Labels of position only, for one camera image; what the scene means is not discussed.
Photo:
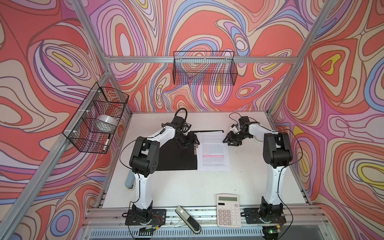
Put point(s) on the printed paper files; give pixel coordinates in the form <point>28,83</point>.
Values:
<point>212,154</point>

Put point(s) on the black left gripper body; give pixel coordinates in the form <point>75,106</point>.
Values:
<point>185,140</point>

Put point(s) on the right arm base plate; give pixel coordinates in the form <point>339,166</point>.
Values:
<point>253,216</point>

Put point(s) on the blue file folder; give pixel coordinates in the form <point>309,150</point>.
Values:
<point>177,158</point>

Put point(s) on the grey black stapler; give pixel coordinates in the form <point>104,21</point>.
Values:
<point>189,220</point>

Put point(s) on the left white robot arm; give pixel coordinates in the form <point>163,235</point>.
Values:
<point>145,156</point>

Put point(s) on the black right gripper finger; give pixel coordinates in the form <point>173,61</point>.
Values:
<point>235,144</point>
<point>228,139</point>

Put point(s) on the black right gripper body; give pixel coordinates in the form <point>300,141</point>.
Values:
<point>238,136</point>

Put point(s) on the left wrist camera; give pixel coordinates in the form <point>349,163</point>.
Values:
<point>186,127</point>

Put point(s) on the black wire basket back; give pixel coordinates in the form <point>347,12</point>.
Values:
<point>212,68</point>

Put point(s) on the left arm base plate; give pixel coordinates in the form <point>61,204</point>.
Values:
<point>156,217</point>

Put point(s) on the white desk calculator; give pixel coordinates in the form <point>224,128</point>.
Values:
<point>228,211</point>

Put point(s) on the marker pen in basket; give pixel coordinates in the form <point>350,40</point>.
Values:
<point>106,144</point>

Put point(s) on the black wire basket left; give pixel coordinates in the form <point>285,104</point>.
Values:
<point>81,132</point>

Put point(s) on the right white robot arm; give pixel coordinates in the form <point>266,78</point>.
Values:
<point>277,154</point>

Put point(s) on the black wire basket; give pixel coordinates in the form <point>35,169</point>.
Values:
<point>81,132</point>
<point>212,68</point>

